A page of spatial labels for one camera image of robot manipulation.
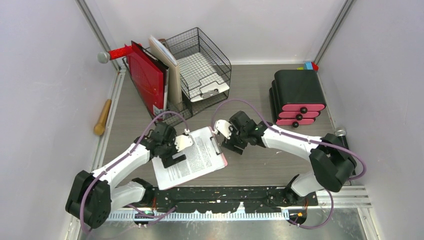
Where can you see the red glitter microphone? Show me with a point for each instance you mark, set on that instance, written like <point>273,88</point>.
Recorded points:
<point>107,56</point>

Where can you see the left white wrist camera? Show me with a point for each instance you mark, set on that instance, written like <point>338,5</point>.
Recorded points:
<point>182,142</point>

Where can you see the black microphone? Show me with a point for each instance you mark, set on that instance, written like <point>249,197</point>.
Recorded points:
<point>341,134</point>

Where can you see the red notebook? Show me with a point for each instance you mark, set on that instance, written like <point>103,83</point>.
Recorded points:
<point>135,62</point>

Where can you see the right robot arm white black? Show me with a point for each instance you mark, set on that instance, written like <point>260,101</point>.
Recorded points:
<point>331,164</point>

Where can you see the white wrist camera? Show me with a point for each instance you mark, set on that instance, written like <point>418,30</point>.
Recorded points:
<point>222,127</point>
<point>182,142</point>

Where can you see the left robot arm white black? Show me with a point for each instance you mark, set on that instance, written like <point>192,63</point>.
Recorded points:
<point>94,195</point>

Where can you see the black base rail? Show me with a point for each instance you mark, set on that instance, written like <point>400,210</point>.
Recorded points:
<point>222,199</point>

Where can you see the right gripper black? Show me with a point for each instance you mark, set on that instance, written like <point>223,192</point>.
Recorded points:
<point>230,143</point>

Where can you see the colourful toy blocks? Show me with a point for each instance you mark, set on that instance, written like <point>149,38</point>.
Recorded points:
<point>308,65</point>

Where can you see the pink clipboard with paper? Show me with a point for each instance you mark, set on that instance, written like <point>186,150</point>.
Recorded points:
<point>202,158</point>

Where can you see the black pink drawer cabinet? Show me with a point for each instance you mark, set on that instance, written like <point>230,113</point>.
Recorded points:
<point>296,97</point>

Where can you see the wooden stick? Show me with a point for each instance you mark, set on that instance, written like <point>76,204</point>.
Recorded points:
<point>100,126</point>

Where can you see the black clip file folder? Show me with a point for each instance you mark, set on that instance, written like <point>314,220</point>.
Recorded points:
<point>156,74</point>

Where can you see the white grid clipboard in tray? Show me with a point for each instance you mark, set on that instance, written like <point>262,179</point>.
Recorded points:
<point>201,78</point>

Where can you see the beige folder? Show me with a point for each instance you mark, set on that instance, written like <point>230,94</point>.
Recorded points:
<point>161,52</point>

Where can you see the black wire mesh organizer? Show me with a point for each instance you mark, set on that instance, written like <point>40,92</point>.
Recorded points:
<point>187,43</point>

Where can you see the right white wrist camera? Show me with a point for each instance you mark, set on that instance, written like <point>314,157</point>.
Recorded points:
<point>222,127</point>

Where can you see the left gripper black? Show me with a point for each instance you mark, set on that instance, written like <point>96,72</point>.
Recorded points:
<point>168,159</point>

